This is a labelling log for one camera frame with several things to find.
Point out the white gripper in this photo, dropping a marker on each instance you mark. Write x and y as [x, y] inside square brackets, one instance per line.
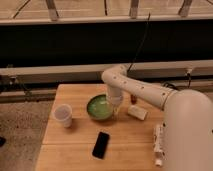
[114, 98]

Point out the green ceramic bowl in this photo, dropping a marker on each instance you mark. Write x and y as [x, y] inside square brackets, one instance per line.
[98, 108]

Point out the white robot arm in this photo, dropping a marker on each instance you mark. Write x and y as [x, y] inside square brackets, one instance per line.
[187, 124]

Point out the small dark red object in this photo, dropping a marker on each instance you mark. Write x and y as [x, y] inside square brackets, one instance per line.
[133, 99]

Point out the white rectangular block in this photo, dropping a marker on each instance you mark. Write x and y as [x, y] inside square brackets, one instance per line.
[138, 112]

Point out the black smartphone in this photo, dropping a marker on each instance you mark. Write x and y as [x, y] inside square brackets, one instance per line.
[101, 145]

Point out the translucent plastic cup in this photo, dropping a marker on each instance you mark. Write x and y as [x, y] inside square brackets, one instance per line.
[63, 115]

